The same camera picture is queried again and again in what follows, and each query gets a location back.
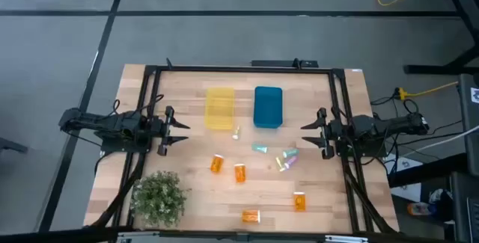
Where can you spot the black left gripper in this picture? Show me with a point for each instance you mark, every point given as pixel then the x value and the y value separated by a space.
pixel 161 131

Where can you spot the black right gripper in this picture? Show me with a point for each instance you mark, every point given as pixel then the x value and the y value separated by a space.
pixel 331 131

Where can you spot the green-teal pill vial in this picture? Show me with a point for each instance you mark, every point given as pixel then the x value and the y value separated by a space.
pixel 290 153

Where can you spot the yellow pill vial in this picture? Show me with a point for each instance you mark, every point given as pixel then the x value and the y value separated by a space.
pixel 279 162

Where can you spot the orange medicine bottle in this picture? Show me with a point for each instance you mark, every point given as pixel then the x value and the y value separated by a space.
pixel 299 202
pixel 250 216
pixel 216 163
pixel 240 173

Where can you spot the teal pill vial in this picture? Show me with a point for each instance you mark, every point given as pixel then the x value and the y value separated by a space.
pixel 259 148

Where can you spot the clear vial with white cap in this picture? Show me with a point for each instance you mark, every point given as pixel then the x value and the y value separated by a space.
pixel 235 134

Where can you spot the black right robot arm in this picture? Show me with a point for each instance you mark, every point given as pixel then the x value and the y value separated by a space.
pixel 381 125

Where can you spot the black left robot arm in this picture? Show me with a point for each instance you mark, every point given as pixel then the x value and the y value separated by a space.
pixel 112 121

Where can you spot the yellow translucent plastic bin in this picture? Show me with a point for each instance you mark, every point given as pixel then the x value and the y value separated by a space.
pixel 219 108

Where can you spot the blue plastic bin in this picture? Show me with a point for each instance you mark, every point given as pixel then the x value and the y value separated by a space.
pixel 268 107

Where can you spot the potted green plant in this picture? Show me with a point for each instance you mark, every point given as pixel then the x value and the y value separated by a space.
pixel 159 198

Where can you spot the white paper sheet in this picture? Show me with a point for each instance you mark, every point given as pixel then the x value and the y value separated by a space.
pixel 409 194

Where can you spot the black shelf beam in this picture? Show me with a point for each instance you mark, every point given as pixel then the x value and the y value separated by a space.
pixel 423 172

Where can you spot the black aluminium crossbeam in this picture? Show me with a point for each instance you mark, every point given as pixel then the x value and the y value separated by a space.
pixel 262 237

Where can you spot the orange and blue bottle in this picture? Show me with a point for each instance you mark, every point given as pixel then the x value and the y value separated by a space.
pixel 417 208

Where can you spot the black and white shoe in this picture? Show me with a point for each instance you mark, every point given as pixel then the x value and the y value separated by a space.
pixel 441 202

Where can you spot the dark grey computer case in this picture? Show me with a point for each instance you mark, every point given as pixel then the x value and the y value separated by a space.
pixel 469 131

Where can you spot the dark grey box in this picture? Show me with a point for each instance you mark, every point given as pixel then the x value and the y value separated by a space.
pixel 464 198

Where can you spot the black chair foot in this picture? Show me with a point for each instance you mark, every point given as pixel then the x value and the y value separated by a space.
pixel 11 145

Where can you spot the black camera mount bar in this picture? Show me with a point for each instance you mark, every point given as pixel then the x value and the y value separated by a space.
pixel 284 63

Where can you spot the black aluminium table frame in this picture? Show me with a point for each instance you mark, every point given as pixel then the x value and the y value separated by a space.
pixel 243 69

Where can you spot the black desk leg frame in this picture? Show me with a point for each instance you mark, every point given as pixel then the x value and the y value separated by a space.
pixel 426 69

